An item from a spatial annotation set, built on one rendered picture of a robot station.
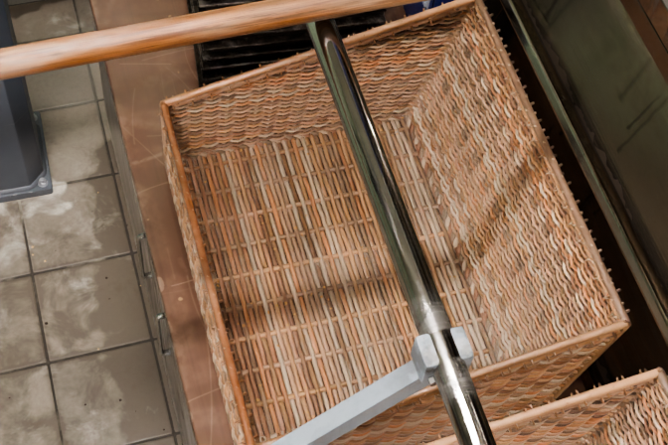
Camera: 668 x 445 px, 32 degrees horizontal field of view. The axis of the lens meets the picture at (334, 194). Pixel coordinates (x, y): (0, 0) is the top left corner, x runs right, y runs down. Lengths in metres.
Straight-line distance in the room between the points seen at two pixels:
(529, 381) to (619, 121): 0.35
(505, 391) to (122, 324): 1.03
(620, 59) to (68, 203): 1.39
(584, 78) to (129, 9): 0.86
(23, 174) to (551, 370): 1.32
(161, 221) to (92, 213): 0.72
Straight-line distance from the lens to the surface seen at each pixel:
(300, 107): 1.80
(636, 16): 1.38
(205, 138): 1.81
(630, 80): 1.44
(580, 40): 1.51
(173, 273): 1.74
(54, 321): 2.38
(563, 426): 1.50
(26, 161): 2.45
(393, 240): 1.08
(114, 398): 2.29
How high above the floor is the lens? 2.09
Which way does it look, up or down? 56 degrees down
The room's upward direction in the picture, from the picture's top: 7 degrees clockwise
